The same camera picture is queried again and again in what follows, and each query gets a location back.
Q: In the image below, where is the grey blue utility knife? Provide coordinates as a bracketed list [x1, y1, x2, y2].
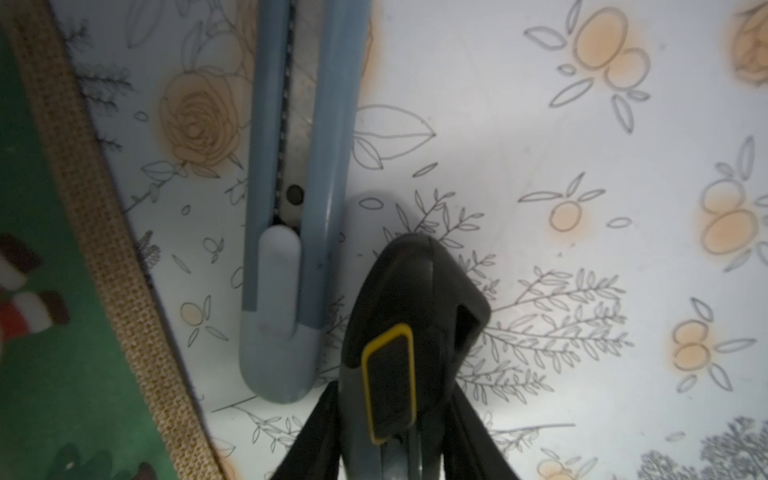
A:
[239, 1, 371, 404]

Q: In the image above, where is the burlap green Christmas tote bag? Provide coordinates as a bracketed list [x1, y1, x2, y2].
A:
[1, 1, 223, 479]

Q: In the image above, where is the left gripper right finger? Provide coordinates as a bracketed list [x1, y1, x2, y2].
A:
[443, 386, 519, 480]

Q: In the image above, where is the dark grey yellow knife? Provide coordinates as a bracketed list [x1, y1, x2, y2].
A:
[338, 233, 491, 479]

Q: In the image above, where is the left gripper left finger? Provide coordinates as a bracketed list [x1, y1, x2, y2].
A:
[271, 381, 341, 480]

